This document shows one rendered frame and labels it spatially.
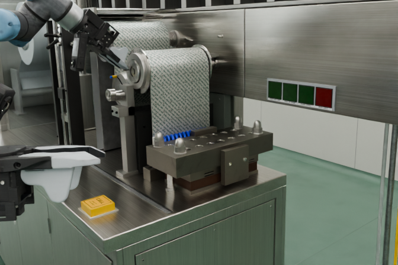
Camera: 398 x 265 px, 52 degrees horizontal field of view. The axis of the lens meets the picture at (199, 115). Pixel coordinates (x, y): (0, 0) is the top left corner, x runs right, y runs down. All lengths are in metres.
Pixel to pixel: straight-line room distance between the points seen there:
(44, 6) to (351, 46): 0.82
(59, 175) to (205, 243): 0.78
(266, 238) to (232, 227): 0.18
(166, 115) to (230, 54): 0.32
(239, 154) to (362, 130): 2.73
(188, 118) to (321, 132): 2.89
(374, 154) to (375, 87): 2.81
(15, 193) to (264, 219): 0.98
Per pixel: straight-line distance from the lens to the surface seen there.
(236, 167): 1.28
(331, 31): 1.18
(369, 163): 3.96
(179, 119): 1.37
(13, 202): 0.54
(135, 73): 1.31
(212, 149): 1.22
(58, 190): 0.52
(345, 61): 1.16
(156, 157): 1.23
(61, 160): 0.51
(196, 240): 1.21
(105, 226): 1.09
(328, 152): 4.17
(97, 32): 1.27
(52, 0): 1.20
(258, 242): 1.40
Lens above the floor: 1.39
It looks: 13 degrees down
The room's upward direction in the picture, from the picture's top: 1 degrees counter-clockwise
